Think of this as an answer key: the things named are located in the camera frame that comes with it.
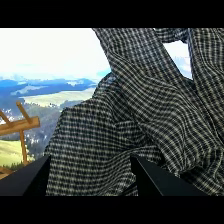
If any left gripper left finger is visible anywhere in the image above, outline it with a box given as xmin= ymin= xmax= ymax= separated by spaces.
xmin=0 ymin=154 xmax=52 ymax=197

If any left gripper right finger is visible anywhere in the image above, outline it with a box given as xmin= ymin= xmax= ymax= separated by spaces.
xmin=129 ymin=154 xmax=208 ymax=197

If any black white checked shirt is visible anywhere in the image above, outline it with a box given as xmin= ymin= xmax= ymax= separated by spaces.
xmin=43 ymin=27 xmax=224 ymax=197

